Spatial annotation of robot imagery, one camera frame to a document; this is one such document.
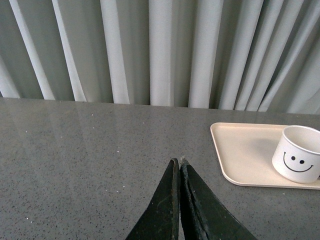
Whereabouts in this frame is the white smiley mug black handle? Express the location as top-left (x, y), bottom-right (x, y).
top-left (271, 125), bottom-right (320, 184)

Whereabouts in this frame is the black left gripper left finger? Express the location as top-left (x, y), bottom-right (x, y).
top-left (126, 158), bottom-right (180, 240)

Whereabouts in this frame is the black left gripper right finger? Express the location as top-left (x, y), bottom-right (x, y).
top-left (180, 157), bottom-right (256, 240)

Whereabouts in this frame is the white pleated curtain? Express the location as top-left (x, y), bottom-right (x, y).
top-left (0, 0), bottom-right (320, 115)

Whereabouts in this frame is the pale pink rectangular tray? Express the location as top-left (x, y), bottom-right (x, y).
top-left (210, 122), bottom-right (320, 190)

